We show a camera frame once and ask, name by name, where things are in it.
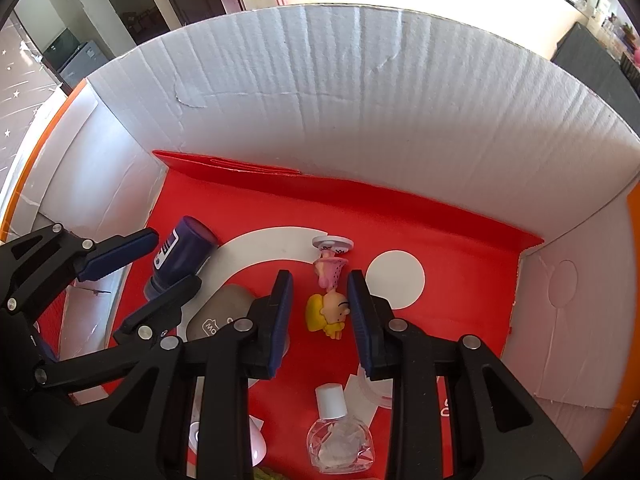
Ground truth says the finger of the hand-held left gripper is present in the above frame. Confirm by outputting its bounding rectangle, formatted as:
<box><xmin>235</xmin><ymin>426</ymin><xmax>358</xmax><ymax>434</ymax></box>
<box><xmin>34</xmin><ymin>275</ymin><xmax>203</xmax><ymax>392</ymax></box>
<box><xmin>0</xmin><ymin>222</ymin><xmax>160</xmax><ymax>317</ymax></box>

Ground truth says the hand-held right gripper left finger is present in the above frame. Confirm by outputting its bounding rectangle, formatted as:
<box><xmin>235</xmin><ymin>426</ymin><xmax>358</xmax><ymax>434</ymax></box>
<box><xmin>67</xmin><ymin>269</ymin><xmax>293</xmax><ymax>480</ymax></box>

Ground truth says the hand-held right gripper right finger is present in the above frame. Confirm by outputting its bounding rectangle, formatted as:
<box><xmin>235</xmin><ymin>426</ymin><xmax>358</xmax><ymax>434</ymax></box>
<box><xmin>346</xmin><ymin>269</ymin><xmax>586</xmax><ymax>480</ymax></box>

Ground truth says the yellow haired doll figurine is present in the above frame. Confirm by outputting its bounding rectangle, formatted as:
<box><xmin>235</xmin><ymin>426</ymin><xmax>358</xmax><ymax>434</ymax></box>
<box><xmin>306</xmin><ymin>235</ymin><xmax>356</xmax><ymax>341</ymax></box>

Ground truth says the dark blue bottle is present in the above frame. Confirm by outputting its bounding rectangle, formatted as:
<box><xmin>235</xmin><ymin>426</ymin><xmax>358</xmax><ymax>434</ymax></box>
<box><xmin>144</xmin><ymin>216</ymin><xmax>218</xmax><ymax>303</ymax></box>

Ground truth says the clear plastic container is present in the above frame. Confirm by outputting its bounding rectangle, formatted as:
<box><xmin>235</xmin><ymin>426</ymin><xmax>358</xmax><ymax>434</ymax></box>
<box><xmin>356</xmin><ymin>364</ymin><xmax>398</xmax><ymax>410</ymax></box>

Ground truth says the pink toy camera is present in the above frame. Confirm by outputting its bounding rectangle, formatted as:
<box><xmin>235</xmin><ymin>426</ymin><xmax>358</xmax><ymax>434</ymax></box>
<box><xmin>187</xmin><ymin>412</ymin><xmax>268</xmax><ymax>467</ymax></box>

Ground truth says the white and red cardboard box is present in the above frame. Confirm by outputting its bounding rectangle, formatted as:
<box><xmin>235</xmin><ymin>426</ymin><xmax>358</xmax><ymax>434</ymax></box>
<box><xmin>0</xmin><ymin>2</ymin><xmax>640</xmax><ymax>480</ymax></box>

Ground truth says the grey rounded case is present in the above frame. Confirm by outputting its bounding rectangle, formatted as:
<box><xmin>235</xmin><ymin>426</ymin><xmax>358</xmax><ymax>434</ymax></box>
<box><xmin>176</xmin><ymin>284</ymin><xmax>256</xmax><ymax>343</ymax></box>

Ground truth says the clear bottle with white cap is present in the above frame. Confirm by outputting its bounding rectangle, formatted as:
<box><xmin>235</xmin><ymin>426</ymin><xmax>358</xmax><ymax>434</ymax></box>
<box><xmin>306</xmin><ymin>382</ymin><xmax>375</xmax><ymax>473</ymax></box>

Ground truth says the star printed curtain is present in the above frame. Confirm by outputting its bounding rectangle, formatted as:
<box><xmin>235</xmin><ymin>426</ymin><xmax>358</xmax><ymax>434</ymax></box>
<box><xmin>0</xmin><ymin>15</ymin><xmax>63</xmax><ymax>181</ymax></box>

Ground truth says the grey cabinet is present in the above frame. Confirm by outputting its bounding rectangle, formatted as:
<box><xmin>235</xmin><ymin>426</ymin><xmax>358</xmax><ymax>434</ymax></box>
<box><xmin>42</xmin><ymin>40</ymin><xmax>111</xmax><ymax>86</ymax></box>

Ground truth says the table with blue cloth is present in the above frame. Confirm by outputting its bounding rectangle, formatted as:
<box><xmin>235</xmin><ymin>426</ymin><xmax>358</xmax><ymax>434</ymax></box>
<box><xmin>550</xmin><ymin>22</ymin><xmax>640</xmax><ymax>106</ymax></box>

